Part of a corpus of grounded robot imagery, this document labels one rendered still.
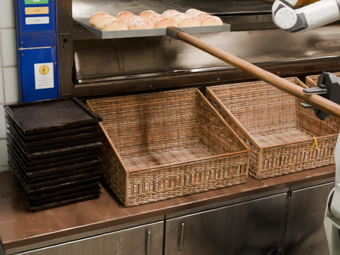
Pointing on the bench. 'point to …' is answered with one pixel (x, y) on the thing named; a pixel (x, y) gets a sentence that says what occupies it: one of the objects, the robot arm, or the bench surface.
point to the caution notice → (44, 75)
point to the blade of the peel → (150, 30)
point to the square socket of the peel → (172, 32)
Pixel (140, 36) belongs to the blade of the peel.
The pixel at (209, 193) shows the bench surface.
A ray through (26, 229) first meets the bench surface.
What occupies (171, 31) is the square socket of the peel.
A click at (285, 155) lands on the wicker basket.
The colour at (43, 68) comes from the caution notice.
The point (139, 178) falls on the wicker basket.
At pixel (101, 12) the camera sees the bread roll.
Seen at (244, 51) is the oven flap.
